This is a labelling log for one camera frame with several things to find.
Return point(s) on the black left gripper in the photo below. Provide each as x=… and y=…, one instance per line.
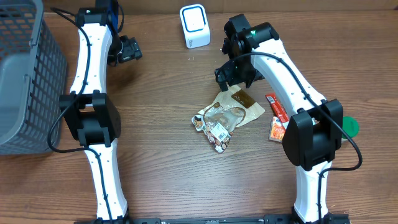
x=131, y=50

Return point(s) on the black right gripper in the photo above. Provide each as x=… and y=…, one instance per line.
x=225, y=75

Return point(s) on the brown nut snack pouch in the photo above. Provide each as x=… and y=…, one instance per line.
x=230, y=109

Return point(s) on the red snack bar wrapper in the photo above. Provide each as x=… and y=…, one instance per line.
x=277, y=108

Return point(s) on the orange snack packet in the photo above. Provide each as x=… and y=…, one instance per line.
x=277, y=129

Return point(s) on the green bottle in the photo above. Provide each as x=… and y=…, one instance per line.
x=350, y=126

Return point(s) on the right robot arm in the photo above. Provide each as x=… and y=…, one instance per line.
x=313, y=133

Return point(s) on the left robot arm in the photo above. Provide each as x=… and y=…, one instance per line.
x=91, y=117

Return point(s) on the white barcode scanner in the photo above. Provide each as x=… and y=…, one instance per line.
x=195, y=26

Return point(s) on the grey plastic mesh basket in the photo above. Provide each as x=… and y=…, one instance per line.
x=33, y=74

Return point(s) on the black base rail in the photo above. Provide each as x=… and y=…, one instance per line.
x=214, y=221

